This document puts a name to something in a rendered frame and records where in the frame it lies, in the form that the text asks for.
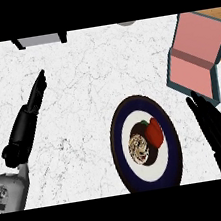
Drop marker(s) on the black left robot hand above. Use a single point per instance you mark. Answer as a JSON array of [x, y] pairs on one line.
[[24, 129]]

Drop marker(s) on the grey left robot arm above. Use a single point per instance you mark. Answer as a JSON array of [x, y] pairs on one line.
[[9, 192]]

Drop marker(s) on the dark blue white plate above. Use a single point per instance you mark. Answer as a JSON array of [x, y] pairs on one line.
[[145, 143]]

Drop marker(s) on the pink teal cardboard box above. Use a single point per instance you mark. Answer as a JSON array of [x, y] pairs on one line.
[[196, 56]]

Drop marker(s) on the red bell pepper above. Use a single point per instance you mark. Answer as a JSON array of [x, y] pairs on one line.
[[155, 132]]

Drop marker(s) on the grey black appliance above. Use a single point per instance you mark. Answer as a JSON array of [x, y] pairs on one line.
[[40, 41]]

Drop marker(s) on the grey round object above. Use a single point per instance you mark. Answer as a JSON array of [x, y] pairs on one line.
[[126, 23]]

